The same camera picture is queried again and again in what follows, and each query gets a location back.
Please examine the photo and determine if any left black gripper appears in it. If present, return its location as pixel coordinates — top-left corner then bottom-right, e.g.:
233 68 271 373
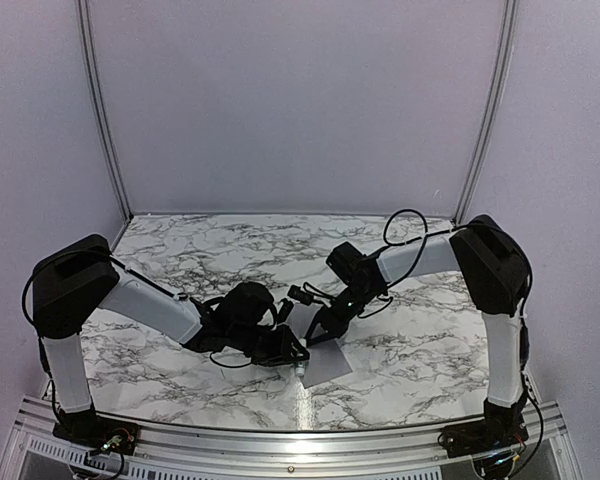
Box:
229 323 309 368

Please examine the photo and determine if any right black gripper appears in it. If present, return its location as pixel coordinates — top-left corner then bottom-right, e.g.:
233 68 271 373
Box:
305 282 382 345

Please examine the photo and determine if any grey paper envelope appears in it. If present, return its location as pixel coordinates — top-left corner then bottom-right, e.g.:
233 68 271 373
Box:
301 340 353 388

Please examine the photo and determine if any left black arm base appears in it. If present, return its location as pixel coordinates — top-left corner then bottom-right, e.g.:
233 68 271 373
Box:
52 418 140 456

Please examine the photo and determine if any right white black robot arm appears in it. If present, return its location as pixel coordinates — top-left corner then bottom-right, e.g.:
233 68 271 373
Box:
305 215 533 448

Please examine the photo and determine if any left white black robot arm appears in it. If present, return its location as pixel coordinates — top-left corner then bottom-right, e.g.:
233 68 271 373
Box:
21 234 309 445

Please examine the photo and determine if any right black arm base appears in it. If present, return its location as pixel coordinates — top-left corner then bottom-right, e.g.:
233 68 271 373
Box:
437 419 529 458

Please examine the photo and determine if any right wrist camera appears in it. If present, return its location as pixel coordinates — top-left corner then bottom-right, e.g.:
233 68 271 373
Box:
287 285 323 306

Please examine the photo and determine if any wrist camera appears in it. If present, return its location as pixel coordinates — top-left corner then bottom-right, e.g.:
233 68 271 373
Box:
276 298 294 324
287 285 323 306

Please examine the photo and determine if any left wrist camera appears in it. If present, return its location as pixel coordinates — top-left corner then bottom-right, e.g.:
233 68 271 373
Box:
276 298 294 324

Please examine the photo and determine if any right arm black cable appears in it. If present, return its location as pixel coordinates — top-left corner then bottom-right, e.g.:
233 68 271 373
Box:
354 208 536 321

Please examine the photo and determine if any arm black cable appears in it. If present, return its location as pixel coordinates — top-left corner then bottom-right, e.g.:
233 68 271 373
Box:
21 249 281 370
354 208 536 321

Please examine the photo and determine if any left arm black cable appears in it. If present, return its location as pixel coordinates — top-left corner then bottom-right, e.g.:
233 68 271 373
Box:
21 249 281 370

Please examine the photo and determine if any aluminium front table rail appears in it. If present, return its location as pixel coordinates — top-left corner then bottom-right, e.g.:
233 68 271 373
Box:
9 394 571 480

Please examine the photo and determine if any right aluminium corner post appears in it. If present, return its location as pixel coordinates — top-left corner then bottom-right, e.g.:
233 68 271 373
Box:
452 0 520 224

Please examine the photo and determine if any aluminium corner post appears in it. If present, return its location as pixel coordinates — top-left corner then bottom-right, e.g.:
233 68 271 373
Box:
452 0 520 224
75 0 133 222

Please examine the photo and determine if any left aluminium corner post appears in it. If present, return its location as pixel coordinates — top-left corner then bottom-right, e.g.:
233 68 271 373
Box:
75 0 133 222

